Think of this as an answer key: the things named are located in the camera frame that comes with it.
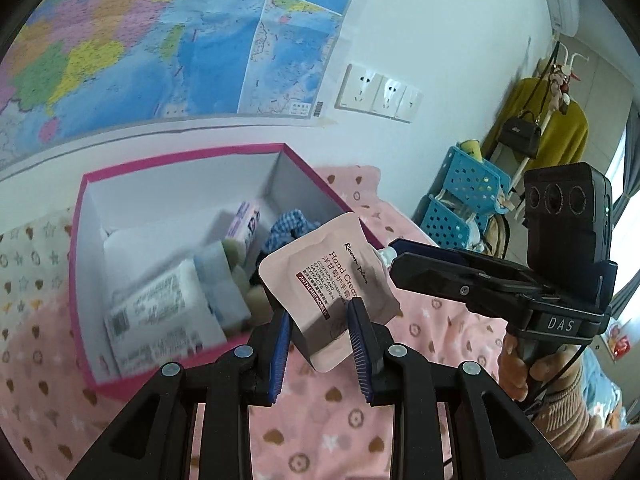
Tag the blue tissue packet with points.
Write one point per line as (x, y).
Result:
(220, 280)

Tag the green plush toy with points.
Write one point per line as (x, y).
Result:
(245, 280)

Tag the yellow sweater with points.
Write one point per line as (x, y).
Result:
(565, 135)

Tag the pink printed blanket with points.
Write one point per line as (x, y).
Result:
(325, 430)

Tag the red printed packet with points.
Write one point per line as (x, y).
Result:
(620, 342)

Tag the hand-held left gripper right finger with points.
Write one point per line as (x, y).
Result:
(357, 352)

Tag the pink cardboard box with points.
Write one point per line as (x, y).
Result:
(150, 195)

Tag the white wall switch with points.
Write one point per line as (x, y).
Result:
(411, 105)

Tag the beige round item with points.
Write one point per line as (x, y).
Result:
(496, 237)

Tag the wall map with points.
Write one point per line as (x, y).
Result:
(140, 45)

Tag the pink hand cream pouch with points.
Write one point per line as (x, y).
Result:
(325, 265)

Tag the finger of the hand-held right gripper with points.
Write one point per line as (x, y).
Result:
(440, 280)
(435, 249)

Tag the grey curtain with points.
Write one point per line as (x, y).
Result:
(631, 160)

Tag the black handbag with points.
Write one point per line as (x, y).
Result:
(522, 132)

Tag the person's right forearm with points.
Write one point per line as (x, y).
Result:
(590, 425)

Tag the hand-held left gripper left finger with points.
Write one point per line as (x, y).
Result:
(280, 357)

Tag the blue checkered cloth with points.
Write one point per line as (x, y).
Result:
(290, 230)

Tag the blue printed cloth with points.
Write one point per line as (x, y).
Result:
(602, 390)

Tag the blue perforated basket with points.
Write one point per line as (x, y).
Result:
(445, 220)
(472, 180)

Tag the white coat rack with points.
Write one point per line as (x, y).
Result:
(525, 155)

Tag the yellow-green item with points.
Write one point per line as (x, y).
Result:
(471, 150)

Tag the white wall socket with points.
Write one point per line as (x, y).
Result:
(392, 96)
(359, 87)

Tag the person's right hand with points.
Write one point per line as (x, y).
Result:
(515, 365)

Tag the hanging doll ornament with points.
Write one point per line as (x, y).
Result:
(561, 87)

